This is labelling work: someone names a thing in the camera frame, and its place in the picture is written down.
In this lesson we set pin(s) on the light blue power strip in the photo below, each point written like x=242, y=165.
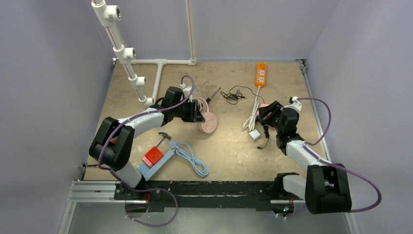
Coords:
x=147, y=172

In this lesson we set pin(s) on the red cube socket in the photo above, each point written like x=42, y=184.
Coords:
x=154, y=155

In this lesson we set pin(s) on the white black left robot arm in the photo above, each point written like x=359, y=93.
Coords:
x=112, y=144

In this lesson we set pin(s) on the aluminium rail frame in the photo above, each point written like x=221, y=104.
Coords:
x=213, y=145

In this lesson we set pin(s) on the white plug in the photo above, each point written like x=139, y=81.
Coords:
x=254, y=134

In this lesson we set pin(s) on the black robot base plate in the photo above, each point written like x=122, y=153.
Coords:
x=160, y=194

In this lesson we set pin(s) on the black yellow flathead screwdriver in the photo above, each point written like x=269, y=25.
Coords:
x=212, y=95

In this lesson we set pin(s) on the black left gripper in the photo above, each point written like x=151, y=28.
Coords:
x=194, y=115

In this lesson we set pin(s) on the black steel claw hammer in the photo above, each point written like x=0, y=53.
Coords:
x=163, y=137

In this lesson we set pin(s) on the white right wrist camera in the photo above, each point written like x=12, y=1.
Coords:
x=295, y=104

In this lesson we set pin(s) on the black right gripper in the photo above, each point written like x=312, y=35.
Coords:
x=267, y=114

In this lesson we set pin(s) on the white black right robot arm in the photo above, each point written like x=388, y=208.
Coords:
x=325, y=188

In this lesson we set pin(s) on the small pink plug block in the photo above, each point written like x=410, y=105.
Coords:
x=147, y=162

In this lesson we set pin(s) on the orange power strip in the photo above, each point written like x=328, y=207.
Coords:
x=260, y=79

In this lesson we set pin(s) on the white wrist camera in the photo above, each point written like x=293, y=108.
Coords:
x=187, y=91
x=295, y=104

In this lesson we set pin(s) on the pink round socket base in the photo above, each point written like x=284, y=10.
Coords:
x=210, y=123

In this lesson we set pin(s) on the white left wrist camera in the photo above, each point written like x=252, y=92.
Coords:
x=187, y=91

